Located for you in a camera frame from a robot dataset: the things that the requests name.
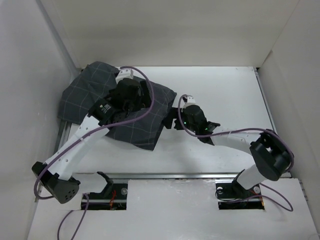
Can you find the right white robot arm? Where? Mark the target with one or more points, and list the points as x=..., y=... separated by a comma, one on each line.
x=270, y=155

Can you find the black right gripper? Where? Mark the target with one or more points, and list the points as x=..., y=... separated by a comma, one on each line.
x=173, y=113

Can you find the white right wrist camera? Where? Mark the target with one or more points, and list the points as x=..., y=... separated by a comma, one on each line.
x=188, y=100

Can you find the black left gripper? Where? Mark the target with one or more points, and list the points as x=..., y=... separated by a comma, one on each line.
x=143, y=101

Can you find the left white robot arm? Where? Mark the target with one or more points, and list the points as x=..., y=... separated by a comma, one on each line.
x=55, y=174

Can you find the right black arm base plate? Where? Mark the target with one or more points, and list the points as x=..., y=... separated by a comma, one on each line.
x=229, y=199

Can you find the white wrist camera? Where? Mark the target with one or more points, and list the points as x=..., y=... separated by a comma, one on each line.
x=188, y=100
x=124, y=73

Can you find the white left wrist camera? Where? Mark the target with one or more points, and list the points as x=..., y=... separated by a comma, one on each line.
x=124, y=73

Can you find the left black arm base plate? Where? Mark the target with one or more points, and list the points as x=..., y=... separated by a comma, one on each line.
x=116, y=200

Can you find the dark grey checked pillowcase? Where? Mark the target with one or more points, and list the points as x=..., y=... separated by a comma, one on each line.
x=93, y=83

